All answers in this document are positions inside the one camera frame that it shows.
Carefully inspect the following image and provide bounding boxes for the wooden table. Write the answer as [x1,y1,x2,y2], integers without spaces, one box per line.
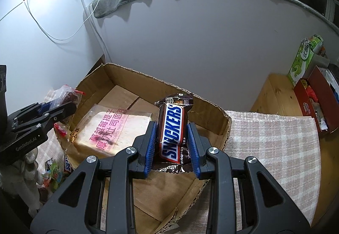
[250,73,339,225]

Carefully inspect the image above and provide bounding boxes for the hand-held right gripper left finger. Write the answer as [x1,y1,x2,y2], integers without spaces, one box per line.
[30,121,158,234]

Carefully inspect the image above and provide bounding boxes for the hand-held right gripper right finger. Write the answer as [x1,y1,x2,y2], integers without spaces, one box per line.
[187,122,311,234]

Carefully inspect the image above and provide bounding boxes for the small chocolate bar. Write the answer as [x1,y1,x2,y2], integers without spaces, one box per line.
[63,155,74,174]

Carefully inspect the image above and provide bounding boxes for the green tissue pack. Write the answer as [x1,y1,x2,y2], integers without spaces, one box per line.
[287,35,325,87]

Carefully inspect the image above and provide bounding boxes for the red cardboard box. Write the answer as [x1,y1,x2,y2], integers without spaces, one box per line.
[293,65,339,140]

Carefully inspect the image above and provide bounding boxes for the clear bag of brown snack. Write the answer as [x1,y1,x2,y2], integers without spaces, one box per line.
[49,85,86,137]

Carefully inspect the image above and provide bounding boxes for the white cable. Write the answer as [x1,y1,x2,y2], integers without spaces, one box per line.
[20,0,118,42]

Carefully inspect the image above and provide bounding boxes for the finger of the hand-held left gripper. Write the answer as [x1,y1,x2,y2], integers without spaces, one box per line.
[8,98,65,121]
[12,102,77,132]

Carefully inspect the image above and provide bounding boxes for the brown chocolate bar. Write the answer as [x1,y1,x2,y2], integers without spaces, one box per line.
[154,93,195,173]

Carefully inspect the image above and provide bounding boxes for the light green snack packet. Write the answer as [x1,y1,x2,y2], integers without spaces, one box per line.
[51,164,64,185]

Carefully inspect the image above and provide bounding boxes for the pink checked cloth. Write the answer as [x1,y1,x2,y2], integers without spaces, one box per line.
[34,88,322,234]

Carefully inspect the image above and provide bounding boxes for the sliced bread package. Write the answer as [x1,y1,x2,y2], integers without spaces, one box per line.
[64,104,154,158]

